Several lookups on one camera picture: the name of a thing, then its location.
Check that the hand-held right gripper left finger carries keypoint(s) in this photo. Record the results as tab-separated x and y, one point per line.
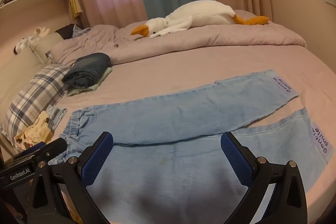
95	161

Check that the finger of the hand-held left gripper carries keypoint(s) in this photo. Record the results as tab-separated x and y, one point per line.
53	145

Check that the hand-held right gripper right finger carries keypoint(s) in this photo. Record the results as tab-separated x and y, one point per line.
237	161

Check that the light blue denim pants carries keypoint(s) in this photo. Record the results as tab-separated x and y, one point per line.
183	113

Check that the floral print cloth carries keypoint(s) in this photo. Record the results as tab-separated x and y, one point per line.
34	132

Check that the blue checked cloth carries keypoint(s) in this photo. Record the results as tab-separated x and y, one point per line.
56	116

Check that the plaid pillow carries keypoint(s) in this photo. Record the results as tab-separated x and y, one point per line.
34	98

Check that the folded light green cloth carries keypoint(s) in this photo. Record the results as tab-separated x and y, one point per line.
101	80

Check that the folded dark blue jeans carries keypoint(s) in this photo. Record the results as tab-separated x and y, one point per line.
88	69

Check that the bed with pink sheet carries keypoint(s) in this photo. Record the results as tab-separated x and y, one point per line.
210	64

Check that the white dog plush toy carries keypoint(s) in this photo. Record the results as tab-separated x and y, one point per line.
26	39

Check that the dark cloth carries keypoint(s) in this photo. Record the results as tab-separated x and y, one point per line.
65	31

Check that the blue plaid garment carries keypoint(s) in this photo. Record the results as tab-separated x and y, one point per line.
81	31

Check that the pink duvet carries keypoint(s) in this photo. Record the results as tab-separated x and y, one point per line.
183	40

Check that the yellow hanging cloth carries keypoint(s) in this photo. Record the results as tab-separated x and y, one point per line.
74	5

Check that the white goose plush toy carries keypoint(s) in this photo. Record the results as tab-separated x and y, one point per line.
199	14

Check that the white wall socket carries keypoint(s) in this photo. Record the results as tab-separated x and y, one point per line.
330	0

